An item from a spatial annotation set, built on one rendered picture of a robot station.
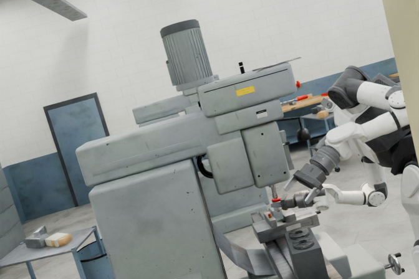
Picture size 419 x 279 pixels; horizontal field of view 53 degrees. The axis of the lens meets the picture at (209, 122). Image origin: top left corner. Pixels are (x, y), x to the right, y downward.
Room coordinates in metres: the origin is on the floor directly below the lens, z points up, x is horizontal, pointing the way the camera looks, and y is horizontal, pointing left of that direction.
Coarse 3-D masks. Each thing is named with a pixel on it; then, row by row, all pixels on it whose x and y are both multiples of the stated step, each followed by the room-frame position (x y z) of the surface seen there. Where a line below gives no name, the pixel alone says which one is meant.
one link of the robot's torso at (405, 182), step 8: (408, 168) 1.53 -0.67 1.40; (416, 168) 1.51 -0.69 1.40; (408, 176) 1.53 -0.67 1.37; (416, 176) 1.50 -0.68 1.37; (408, 184) 1.54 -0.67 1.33; (416, 184) 1.51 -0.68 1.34; (408, 192) 1.55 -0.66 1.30; (416, 192) 1.53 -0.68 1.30; (408, 200) 1.57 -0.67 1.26; (416, 200) 1.54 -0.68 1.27; (408, 208) 1.60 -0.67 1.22; (416, 208) 1.56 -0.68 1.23; (416, 216) 1.59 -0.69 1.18; (416, 224) 1.60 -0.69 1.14; (416, 232) 1.61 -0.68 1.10; (416, 240) 1.62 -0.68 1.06
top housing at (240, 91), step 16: (288, 64) 2.03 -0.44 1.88; (224, 80) 2.03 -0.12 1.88; (240, 80) 2.02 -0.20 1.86; (256, 80) 2.03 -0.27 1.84; (272, 80) 2.03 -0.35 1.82; (288, 80) 2.03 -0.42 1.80; (208, 96) 2.02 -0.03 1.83; (224, 96) 2.02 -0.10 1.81; (240, 96) 2.02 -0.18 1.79; (256, 96) 2.02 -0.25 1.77; (272, 96) 2.03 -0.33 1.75; (208, 112) 2.02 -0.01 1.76; (224, 112) 2.03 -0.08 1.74
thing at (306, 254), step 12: (300, 228) 1.81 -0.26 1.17; (288, 240) 1.75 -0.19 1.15; (300, 240) 1.69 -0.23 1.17; (312, 240) 1.66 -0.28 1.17; (300, 252) 1.61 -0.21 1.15; (312, 252) 1.61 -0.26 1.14; (300, 264) 1.61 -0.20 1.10; (312, 264) 1.61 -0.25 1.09; (324, 264) 1.61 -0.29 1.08; (300, 276) 1.61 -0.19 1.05; (312, 276) 1.61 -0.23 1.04; (324, 276) 1.61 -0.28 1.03
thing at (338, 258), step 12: (324, 240) 2.21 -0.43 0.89; (264, 252) 2.27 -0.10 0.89; (324, 252) 2.08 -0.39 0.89; (336, 252) 2.05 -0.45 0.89; (336, 264) 1.99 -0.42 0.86; (348, 264) 1.99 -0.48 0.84; (252, 276) 2.04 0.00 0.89; (264, 276) 2.01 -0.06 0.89; (276, 276) 1.98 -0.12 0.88; (348, 276) 1.99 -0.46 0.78
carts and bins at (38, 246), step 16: (320, 112) 6.24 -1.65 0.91; (32, 240) 3.71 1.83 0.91; (48, 240) 3.65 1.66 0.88; (64, 240) 3.57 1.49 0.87; (80, 240) 3.57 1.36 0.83; (96, 240) 3.85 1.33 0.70; (16, 256) 3.63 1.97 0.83; (32, 256) 3.51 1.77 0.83; (48, 256) 3.42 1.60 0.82; (80, 256) 3.92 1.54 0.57; (96, 256) 3.99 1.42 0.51; (32, 272) 3.96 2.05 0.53; (80, 272) 3.39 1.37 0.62; (96, 272) 3.63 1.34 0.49; (112, 272) 3.67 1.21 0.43
